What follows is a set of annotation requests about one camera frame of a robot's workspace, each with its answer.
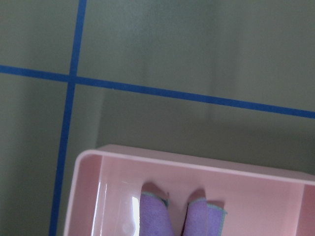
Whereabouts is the purple cloth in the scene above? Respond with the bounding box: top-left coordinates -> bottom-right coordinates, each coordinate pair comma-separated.
139,192 -> 227,236

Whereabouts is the pink plastic bin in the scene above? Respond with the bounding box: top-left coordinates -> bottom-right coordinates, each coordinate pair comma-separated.
63,145 -> 315,236

